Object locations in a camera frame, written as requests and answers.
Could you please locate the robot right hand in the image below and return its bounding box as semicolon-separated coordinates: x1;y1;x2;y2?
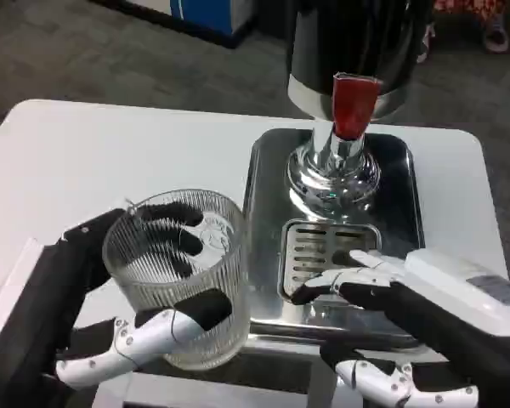
291;246;510;408

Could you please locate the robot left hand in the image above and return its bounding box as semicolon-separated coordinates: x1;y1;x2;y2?
0;202;234;408

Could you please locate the clear ribbed glass cup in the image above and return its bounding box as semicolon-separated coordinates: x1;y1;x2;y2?
101;190;251;371

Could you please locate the steel drip grid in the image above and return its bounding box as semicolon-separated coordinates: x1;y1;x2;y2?
278;218;382;301

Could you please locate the steel tray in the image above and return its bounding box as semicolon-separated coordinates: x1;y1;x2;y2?
241;128;426;341

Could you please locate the person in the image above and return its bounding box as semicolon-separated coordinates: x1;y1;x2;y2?
416;0;510;65

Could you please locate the black steel drink dispenser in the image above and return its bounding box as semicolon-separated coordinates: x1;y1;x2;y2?
285;0;434;224

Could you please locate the white table frame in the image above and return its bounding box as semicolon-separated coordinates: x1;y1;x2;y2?
91;335;366;408

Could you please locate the red tap handle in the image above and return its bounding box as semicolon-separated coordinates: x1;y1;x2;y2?
331;72;382;140

